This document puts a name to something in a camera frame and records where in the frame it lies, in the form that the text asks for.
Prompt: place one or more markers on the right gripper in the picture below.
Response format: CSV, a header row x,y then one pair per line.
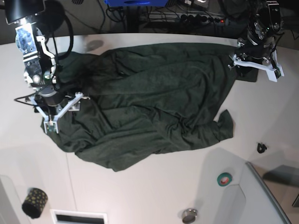
x,y
54,100

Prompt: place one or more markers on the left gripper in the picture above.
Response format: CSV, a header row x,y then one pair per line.
x,y
246,51

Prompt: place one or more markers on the dark green t-shirt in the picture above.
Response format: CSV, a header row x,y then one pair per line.
x,y
145,100

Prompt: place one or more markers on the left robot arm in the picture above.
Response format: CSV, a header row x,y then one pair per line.
x,y
264,23

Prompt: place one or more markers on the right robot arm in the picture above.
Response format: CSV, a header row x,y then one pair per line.
x,y
37,21

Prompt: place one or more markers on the white power strip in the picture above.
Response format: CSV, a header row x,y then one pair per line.
x,y
201,19

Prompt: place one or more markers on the black gold dotted cup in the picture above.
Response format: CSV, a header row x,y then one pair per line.
x,y
34,203

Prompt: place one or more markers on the small black clip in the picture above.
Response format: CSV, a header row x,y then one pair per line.
x,y
261,148

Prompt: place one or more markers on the blue box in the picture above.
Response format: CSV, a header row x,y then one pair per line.
x,y
127,3

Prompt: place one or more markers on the white slotted tray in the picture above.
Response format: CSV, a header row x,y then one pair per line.
x,y
77,217

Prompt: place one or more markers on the green tape roll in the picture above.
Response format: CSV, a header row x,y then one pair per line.
x,y
224,179

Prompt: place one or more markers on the round metal tin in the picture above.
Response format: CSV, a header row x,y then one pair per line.
x,y
189,216

